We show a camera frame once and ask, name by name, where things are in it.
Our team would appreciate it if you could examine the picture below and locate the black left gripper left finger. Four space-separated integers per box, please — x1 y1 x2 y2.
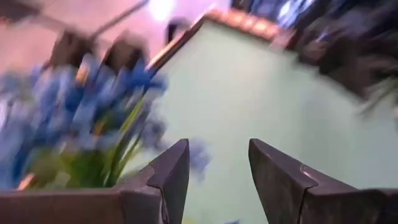
119 139 190 224

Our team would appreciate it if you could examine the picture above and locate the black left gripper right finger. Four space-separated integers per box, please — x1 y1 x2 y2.
248 139 361 224

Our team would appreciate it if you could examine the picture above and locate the teal table mat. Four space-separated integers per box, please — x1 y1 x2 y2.
123 18 398 224

